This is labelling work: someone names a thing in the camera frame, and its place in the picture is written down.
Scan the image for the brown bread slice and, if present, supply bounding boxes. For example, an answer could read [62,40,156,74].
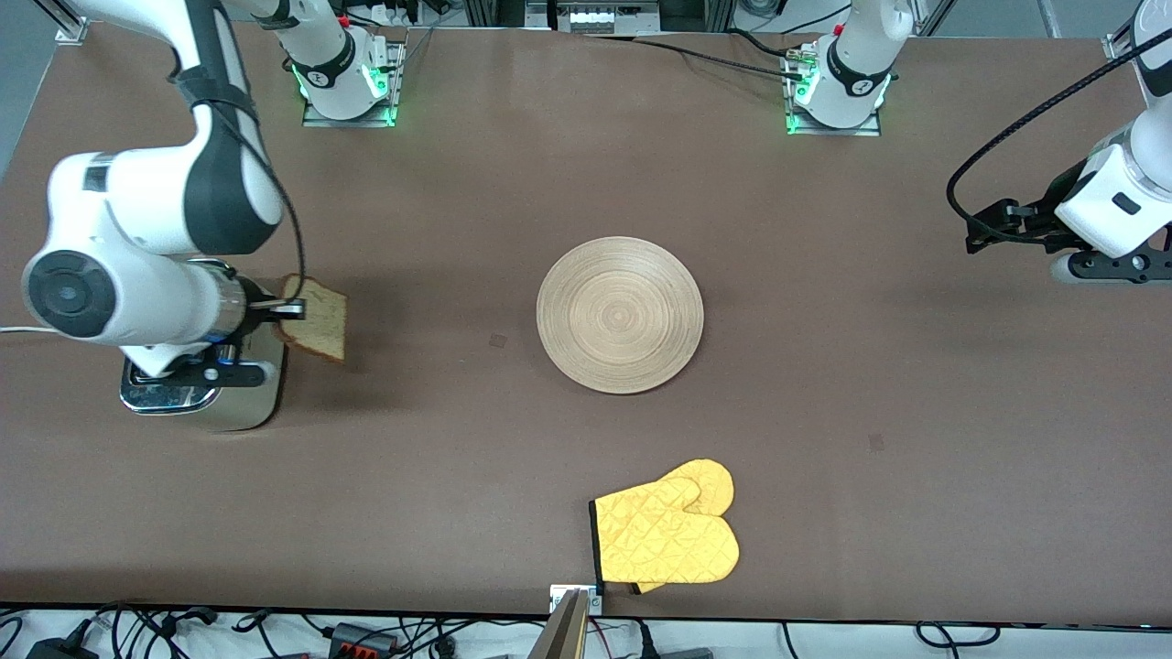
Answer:
[275,275,349,363]

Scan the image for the round wooden plate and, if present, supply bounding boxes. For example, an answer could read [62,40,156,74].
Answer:
[537,236,705,395]

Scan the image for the silver two-slot toaster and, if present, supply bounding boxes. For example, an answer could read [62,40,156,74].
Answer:
[119,275,288,433]

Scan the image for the black orange connector block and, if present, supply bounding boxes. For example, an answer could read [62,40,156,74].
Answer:
[330,622,401,656]

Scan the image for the yellow quilted oven mitt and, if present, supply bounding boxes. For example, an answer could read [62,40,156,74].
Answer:
[632,459,735,595]
[591,476,740,585]

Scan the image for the white power strip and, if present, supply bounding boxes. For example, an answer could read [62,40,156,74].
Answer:
[566,7,639,34]

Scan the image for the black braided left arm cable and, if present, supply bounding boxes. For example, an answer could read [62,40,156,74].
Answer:
[946,27,1172,246]

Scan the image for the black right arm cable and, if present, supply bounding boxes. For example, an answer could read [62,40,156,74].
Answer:
[169,64,307,308]

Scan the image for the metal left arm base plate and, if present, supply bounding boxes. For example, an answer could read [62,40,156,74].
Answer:
[786,55,882,136]

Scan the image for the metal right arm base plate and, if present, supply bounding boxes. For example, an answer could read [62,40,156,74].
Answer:
[302,37,405,127]

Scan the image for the black cable on table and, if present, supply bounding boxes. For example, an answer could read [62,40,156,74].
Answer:
[632,35,807,81]

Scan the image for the small metal post bracket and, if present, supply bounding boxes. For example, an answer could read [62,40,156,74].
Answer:
[549,584,605,615]

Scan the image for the black looped floor cable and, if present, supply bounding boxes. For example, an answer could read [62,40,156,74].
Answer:
[916,622,1004,649]

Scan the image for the aluminium camera post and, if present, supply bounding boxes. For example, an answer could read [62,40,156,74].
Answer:
[526,589,591,659]

